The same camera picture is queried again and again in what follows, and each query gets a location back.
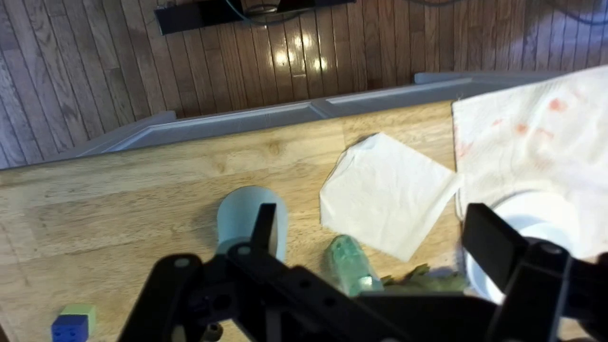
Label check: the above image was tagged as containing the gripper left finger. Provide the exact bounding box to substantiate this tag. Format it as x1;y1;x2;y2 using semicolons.
119;203;400;342

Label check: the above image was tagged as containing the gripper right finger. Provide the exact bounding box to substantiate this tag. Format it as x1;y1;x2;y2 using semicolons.
461;203;608;342

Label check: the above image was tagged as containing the light blue cup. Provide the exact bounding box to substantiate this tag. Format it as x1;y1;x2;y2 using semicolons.
217;186;288;265

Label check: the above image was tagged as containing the white bowl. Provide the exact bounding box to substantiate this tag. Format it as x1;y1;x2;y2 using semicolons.
465;190;586;305

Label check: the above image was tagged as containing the olive green toy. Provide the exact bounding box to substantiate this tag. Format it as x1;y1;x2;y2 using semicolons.
380;264;471;293

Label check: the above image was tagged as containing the clear green plastic bottle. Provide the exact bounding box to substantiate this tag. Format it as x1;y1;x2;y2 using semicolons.
324;235;384;298

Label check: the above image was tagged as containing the white cloth with red spots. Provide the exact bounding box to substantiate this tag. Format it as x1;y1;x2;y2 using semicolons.
451;66;608;266

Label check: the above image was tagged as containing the white paper napkin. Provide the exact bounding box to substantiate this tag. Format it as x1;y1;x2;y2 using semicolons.
319;133;465;263

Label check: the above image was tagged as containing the light green block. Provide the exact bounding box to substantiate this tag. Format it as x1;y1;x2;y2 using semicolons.
59;304;97;335

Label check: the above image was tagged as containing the blue block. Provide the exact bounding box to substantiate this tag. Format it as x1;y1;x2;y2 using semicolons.
51;314;90;342

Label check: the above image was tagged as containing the black bar stand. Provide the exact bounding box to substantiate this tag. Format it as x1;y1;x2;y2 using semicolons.
154;0;358;37

